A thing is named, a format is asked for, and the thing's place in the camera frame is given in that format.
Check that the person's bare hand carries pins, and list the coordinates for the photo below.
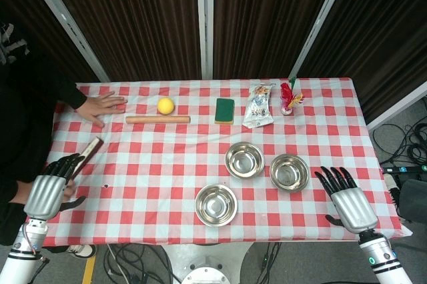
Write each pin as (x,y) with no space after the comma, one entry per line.
(100,107)
(69,192)

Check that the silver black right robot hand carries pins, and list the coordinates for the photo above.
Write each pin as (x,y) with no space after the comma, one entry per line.
(353,207)

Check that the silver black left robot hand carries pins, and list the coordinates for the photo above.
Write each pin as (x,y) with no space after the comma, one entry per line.
(45,195)

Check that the dark stick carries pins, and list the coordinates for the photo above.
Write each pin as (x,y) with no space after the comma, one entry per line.
(87,156)

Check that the stainless steel bowl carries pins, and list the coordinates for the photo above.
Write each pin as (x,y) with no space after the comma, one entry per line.
(244,163)
(216,204)
(289,173)

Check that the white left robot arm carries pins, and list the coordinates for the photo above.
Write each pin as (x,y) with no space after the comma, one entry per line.
(23,250)

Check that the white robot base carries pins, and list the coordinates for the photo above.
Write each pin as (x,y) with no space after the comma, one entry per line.
(207,272)

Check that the wooden rolling pin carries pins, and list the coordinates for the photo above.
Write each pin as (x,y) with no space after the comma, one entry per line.
(156,119)

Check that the white black sneaker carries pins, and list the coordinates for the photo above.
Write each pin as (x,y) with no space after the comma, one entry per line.
(81,250)

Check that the black power strip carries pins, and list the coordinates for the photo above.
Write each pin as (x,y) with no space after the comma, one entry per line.
(403,169)

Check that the yellow ball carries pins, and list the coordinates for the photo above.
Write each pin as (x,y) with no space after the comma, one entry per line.
(165,105)

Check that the person in black clothes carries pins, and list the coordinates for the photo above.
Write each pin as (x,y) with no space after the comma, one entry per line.
(30,107)

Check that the red white checkered tablecloth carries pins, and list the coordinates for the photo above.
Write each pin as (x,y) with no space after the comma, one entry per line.
(160,164)

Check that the green yellow sponge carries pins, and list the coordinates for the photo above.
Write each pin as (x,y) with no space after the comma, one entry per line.
(224,110)

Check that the red yellow feather shuttlecock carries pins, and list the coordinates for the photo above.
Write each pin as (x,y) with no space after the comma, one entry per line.
(287,99)

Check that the silver snack packet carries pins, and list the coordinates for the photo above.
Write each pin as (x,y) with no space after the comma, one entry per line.
(258,107)

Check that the white partition post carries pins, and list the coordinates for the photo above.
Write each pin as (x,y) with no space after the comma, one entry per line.
(397,107)
(320,20)
(66,20)
(204,20)

